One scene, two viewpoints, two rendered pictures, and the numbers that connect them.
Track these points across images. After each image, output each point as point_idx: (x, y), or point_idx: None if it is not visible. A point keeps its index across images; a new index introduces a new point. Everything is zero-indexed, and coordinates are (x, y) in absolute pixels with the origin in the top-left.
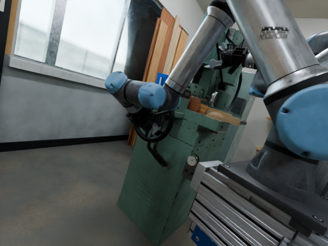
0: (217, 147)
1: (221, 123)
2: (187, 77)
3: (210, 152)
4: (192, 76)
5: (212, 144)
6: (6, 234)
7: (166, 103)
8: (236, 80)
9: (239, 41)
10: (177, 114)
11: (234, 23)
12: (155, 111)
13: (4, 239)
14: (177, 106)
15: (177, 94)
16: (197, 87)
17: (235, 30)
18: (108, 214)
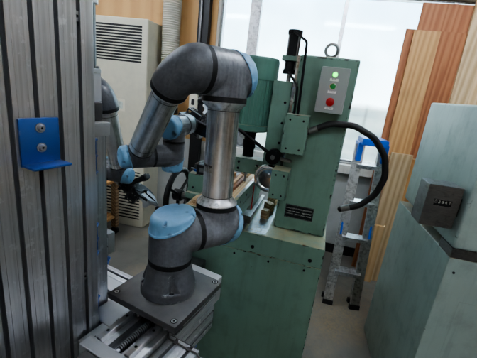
0: (292, 271)
1: (194, 208)
2: (108, 157)
3: (258, 269)
4: (111, 155)
5: (257, 255)
6: (136, 273)
7: (106, 177)
8: (294, 145)
9: (313, 71)
10: (189, 194)
11: (102, 113)
12: (180, 190)
13: (133, 274)
14: (123, 180)
15: (112, 170)
16: (242, 160)
17: (299, 57)
18: None
